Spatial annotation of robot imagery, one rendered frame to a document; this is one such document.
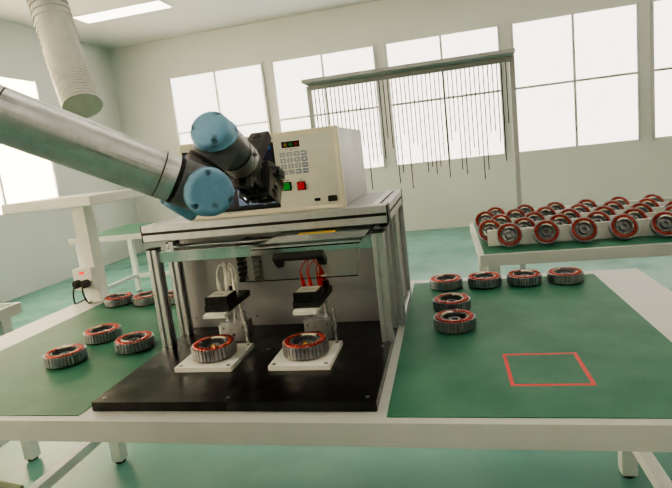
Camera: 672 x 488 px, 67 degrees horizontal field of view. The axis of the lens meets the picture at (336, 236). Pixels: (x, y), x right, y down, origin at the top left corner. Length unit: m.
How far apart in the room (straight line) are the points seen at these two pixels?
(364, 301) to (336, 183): 0.37
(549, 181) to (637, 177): 1.11
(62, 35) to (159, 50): 6.30
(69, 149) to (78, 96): 1.60
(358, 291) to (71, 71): 1.57
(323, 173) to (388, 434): 0.64
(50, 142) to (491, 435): 0.85
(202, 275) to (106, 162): 0.85
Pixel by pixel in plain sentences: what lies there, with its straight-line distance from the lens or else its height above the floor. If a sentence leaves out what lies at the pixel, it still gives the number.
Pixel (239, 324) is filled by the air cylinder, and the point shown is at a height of 0.82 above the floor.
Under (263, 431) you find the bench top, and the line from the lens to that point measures 1.08.
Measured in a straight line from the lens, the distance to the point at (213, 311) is 1.37.
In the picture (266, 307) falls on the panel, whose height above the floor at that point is 0.82.
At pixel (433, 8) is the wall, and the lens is 7.74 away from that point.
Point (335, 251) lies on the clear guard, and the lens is 1.05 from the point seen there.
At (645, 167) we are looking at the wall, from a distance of 7.98.
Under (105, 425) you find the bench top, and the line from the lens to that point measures 1.25.
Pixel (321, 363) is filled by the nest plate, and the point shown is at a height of 0.78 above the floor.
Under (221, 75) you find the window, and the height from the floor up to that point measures 2.63.
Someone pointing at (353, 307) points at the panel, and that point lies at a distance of 1.47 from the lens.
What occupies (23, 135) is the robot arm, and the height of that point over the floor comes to 1.32.
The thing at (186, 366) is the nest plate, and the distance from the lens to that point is 1.32.
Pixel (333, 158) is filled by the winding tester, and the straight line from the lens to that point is 1.28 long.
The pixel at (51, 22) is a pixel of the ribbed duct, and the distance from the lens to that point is 2.59.
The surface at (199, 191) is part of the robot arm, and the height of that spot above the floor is 1.22.
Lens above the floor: 1.25
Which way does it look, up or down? 9 degrees down
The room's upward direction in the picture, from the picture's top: 6 degrees counter-clockwise
